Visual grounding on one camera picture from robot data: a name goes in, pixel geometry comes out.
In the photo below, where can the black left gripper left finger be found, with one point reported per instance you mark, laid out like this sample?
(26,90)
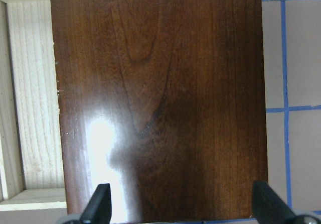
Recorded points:
(99,207)

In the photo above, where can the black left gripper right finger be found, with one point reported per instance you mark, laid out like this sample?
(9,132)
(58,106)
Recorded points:
(268,207)

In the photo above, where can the light wooden drawer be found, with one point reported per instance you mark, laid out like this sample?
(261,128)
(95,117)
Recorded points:
(32,174)

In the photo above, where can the dark wooden drawer cabinet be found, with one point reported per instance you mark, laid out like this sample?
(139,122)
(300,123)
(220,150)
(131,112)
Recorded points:
(165,101)

